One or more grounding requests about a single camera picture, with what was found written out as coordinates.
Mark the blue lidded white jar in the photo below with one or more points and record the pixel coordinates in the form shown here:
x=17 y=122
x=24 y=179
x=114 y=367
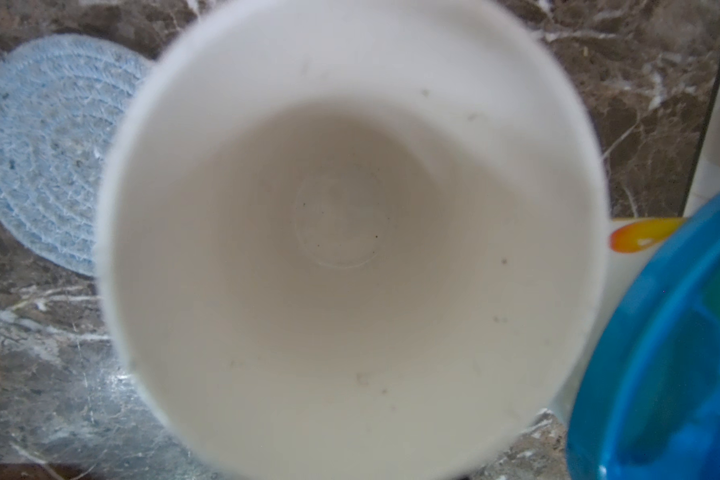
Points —
x=643 y=402

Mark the blue woven round coaster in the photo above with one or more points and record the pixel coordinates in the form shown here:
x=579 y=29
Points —
x=61 y=99

